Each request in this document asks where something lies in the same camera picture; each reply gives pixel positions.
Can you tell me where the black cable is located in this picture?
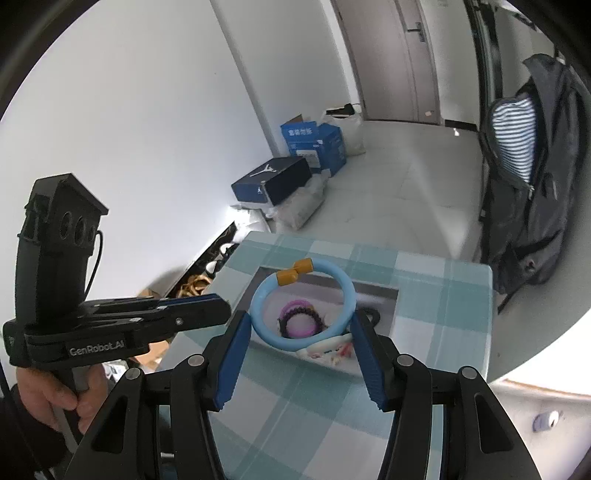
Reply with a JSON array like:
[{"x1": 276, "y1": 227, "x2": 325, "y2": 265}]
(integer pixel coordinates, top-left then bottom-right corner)
[{"x1": 83, "y1": 230, "x2": 105, "y2": 296}]

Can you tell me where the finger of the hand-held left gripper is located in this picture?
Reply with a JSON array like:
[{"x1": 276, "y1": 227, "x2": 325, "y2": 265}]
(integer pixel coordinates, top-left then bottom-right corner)
[
  {"x1": 92, "y1": 302, "x2": 232, "y2": 346},
  {"x1": 83, "y1": 293, "x2": 228, "y2": 319}
]

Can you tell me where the clear plastic bag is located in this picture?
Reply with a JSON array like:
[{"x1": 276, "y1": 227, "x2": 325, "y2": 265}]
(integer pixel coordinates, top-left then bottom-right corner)
[{"x1": 265, "y1": 178, "x2": 328, "y2": 230}]

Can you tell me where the tan shoe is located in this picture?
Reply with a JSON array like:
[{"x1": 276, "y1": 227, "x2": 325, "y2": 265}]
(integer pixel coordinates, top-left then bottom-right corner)
[{"x1": 178, "y1": 275, "x2": 209, "y2": 298}]

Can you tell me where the blue carton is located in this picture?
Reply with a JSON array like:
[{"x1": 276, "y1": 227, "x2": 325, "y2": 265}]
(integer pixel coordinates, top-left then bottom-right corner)
[{"x1": 280, "y1": 119, "x2": 347, "y2": 178}]

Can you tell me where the teal checked tablecloth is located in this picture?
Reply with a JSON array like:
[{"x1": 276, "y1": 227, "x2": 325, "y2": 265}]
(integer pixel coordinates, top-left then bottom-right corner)
[{"x1": 154, "y1": 231, "x2": 492, "y2": 480}]

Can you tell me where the black backpack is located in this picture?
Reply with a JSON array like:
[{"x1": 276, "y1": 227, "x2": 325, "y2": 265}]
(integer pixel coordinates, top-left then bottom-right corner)
[{"x1": 478, "y1": 53, "x2": 591, "y2": 315}]

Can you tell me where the purple bracelet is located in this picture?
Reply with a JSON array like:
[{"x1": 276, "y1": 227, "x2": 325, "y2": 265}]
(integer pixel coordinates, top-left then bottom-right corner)
[{"x1": 277, "y1": 299, "x2": 319, "y2": 340}]

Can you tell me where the interior door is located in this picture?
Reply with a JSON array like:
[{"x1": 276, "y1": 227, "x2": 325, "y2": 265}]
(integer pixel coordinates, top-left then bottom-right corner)
[{"x1": 332, "y1": 0, "x2": 465, "y2": 126}]

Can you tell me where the person's left forearm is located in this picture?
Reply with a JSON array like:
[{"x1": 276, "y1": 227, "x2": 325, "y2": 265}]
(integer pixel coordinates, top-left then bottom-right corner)
[{"x1": 0, "y1": 383, "x2": 79, "y2": 480}]

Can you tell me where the black and white sneaker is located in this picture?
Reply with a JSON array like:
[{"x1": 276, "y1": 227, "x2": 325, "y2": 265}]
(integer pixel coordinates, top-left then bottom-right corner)
[{"x1": 205, "y1": 244, "x2": 238, "y2": 276}]

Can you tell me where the white ring bracelet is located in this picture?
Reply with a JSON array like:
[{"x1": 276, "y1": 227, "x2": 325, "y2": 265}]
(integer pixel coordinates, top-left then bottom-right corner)
[{"x1": 295, "y1": 335, "x2": 352, "y2": 358}]

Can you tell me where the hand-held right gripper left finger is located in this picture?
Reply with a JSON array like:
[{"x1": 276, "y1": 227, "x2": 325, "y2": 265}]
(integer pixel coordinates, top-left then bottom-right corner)
[{"x1": 69, "y1": 310, "x2": 252, "y2": 480}]

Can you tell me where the white plastic bag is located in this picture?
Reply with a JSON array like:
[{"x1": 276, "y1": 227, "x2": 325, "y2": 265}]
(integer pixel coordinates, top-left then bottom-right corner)
[{"x1": 321, "y1": 104, "x2": 368, "y2": 157}]

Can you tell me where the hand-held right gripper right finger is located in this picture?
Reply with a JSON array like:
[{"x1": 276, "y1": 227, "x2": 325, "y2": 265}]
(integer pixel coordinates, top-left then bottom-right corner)
[{"x1": 351, "y1": 311, "x2": 532, "y2": 480}]

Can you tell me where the person's left hand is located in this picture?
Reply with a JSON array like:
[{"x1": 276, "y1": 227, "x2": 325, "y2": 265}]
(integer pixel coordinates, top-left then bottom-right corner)
[{"x1": 16, "y1": 364, "x2": 109, "y2": 432}]

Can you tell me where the grey cardboard box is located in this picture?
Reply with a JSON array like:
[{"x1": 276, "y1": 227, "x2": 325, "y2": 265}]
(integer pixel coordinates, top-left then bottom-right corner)
[{"x1": 233, "y1": 264, "x2": 402, "y2": 377}]

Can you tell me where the dark blue shoe box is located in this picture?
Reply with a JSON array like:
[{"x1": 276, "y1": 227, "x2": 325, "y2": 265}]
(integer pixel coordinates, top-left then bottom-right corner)
[{"x1": 231, "y1": 156, "x2": 312, "y2": 207}]

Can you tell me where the small white plastic object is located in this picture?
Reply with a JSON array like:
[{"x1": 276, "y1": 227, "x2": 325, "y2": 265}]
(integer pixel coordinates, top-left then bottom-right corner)
[{"x1": 533, "y1": 410, "x2": 561, "y2": 432}]

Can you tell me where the light blue bracelet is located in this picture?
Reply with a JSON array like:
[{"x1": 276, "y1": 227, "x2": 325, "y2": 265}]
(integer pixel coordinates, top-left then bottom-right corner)
[{"x1": 249, "y1": 258, "x2": 357, "y2": 356}]

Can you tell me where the small white bag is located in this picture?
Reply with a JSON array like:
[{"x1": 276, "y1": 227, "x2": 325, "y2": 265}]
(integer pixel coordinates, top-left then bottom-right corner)
[{"x1": 231, "y1": 205, "x2": 271, "y2": 243}]

